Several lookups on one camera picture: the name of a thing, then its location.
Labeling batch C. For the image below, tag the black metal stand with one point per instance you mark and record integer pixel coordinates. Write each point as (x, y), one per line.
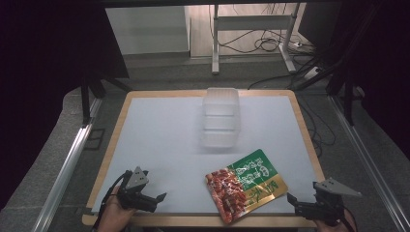
(348, 96)
(85, 103)

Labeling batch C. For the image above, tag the red and green snack packet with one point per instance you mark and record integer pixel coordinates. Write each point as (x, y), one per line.
(245, 185)

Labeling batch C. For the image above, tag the white desk frame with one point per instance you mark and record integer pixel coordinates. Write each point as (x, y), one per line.
(215, 38)

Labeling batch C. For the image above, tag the black floor plate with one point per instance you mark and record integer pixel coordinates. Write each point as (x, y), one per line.
(94, 139)

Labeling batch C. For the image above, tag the person's right hand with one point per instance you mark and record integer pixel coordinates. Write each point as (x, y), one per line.
(332, 226)

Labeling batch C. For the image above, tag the person's left hand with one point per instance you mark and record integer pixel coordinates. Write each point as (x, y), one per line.
(114, 212)

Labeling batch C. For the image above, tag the aluminium rail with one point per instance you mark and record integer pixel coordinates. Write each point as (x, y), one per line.
(370, 167)
(64, 174)

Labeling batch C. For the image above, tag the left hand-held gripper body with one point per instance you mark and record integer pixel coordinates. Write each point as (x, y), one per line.
(135, 180)

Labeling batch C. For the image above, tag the white cabinet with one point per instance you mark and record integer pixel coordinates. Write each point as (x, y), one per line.
(148, 30)

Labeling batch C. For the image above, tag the clear plastic container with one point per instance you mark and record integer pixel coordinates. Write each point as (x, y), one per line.
(221, 119)

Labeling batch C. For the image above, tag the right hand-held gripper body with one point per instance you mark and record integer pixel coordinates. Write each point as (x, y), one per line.
(325, 199)

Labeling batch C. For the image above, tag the dark curtain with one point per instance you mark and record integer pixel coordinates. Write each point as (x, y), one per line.
(42, 64)
(383, 64)

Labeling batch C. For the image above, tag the white power strip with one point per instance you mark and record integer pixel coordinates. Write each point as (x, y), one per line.
(312, 72)

